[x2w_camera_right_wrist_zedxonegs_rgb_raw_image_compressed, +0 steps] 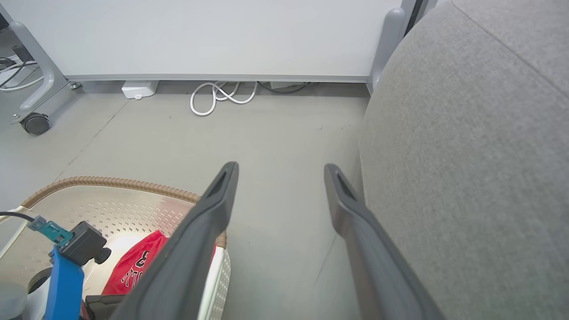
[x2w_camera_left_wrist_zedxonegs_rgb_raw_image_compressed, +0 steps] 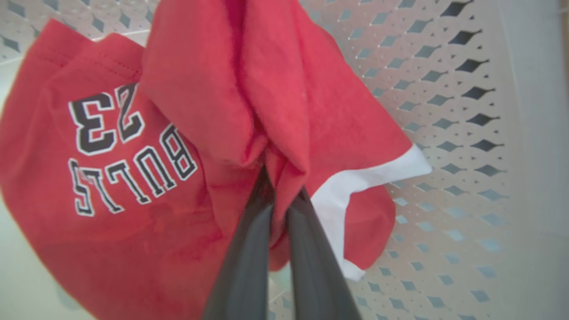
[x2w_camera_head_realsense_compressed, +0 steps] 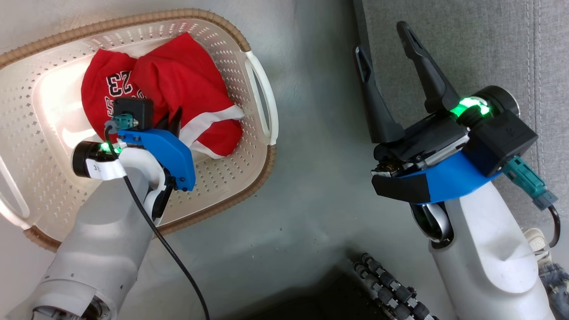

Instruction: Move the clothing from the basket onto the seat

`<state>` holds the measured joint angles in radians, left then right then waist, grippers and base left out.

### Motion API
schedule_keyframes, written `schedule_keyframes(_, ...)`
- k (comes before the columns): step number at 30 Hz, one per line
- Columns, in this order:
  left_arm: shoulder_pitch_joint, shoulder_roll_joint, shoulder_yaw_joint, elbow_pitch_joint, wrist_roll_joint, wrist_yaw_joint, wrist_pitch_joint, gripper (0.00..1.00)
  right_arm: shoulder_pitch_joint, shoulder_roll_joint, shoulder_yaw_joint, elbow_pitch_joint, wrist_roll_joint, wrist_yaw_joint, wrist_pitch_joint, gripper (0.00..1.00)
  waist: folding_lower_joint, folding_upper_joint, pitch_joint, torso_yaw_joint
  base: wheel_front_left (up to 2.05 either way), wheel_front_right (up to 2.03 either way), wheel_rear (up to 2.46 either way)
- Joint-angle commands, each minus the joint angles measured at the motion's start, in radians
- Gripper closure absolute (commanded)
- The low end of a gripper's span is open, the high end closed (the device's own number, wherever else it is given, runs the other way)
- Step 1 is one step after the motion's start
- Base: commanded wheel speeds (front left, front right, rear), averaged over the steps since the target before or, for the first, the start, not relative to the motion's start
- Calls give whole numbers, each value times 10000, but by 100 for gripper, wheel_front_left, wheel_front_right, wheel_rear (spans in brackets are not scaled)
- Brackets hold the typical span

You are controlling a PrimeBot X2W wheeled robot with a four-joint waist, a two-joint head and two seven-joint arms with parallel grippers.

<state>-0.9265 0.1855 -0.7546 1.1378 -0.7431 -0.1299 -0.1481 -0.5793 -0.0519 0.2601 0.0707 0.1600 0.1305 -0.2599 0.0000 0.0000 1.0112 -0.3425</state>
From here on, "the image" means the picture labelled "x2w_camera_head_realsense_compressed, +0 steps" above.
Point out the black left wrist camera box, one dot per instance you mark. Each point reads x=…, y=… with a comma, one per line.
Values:
x=133, y=109

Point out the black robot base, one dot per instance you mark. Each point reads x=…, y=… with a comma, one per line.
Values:
x=324, y=302

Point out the blue denim jeans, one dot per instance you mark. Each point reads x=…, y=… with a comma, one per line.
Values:
x=555, y=284

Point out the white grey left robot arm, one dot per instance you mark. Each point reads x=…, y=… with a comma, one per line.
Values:
x=102, y=240

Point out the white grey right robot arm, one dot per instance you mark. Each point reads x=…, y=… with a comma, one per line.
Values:
x=484, y=249

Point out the teal left camera connector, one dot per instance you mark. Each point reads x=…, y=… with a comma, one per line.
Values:
x=123, y=121

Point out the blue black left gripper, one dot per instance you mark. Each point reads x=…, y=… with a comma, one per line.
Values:
x=173, y=155

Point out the red basketball jersey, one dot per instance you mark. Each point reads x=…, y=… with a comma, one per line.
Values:
x=178, y=75

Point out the grey fabric sofa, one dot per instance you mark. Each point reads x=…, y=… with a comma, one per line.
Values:
x=489, y=44

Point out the white sneaker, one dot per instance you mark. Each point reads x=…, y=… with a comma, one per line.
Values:
x=537, y=242

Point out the black roller robot wheel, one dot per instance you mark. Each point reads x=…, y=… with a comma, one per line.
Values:
x=391, y=284

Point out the white perforated laundry basket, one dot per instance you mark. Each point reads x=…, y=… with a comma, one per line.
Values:
x=53, y=111

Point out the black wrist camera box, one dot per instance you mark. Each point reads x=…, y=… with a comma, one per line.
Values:
x=133, y=109
x=500, y=140

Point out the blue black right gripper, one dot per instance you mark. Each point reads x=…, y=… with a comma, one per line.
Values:
x=426, y=146

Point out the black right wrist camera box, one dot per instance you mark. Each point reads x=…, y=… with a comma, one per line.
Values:
x=500, y=140

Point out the teal right camera connector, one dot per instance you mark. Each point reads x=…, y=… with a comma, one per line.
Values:
x=529, y=180

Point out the teal camera connector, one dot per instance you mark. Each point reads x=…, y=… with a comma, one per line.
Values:
x=123, y=121
x=529, y=180

